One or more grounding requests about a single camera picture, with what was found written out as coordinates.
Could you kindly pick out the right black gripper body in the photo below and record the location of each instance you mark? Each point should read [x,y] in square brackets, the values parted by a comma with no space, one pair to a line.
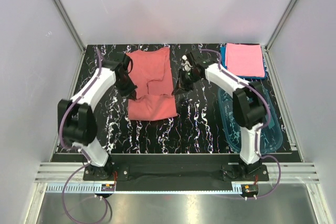
[187,79]

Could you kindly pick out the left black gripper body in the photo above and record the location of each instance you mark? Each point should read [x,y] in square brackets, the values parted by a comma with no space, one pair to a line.
[125,86]

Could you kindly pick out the coral red t shirt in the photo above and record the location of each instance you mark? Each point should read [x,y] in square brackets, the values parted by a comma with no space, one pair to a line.
[152,75]

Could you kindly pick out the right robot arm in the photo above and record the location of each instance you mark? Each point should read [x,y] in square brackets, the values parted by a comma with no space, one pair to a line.
[250,109]

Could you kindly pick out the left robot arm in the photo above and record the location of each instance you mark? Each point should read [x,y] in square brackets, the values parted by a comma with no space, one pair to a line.
[77,126]

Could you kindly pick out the folded blue t shirt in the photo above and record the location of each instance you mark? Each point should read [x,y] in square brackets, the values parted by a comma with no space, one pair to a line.
[223,61]

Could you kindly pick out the folded pink t shirt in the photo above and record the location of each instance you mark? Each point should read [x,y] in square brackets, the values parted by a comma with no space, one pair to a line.
[244,60]

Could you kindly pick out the teal transparent plastic basket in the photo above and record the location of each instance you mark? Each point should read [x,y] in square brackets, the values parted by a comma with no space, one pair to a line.
[271,137]

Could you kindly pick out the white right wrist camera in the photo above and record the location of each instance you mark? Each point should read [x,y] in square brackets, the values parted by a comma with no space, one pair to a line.
[185,64]

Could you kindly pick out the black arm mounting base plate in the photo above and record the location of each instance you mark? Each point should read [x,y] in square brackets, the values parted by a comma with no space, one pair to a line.
[181,172]

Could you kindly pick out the right aluminium frame post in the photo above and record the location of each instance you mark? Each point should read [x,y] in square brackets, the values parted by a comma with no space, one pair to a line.
[286,14]

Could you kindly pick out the aluminium frame post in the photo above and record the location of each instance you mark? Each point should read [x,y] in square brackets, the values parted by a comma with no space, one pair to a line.
[69,24]
[286,14]

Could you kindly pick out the left aluminium frame post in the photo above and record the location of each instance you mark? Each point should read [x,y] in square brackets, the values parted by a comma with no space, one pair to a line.
[69,24]

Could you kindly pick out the slotted cable duct rail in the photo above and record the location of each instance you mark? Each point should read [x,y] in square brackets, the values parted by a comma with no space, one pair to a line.
[78,187]

